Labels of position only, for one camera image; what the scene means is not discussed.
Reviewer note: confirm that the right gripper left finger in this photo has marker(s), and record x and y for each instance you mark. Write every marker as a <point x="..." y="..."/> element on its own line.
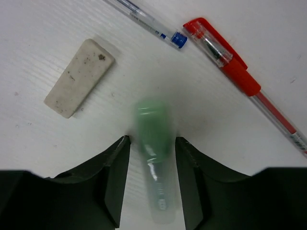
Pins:
<point x="86" y="197"/>

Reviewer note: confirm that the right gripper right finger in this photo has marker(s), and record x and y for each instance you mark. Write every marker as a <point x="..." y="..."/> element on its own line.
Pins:
<point x="215" y="197"/>

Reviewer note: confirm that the red gel pen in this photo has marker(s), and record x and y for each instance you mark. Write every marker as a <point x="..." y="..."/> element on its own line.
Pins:
<point x="210" y="42"/>

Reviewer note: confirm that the blue ballpoint pen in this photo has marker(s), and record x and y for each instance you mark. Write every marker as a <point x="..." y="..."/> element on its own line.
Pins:
<point x="152" y="24"/>

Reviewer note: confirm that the white rectangular eraser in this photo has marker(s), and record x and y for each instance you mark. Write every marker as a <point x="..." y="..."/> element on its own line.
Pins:
<point x="90" y="63"/>

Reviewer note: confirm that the green highlighter marker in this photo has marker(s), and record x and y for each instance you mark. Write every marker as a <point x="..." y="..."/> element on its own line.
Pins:
<point x="155" y="144"/>

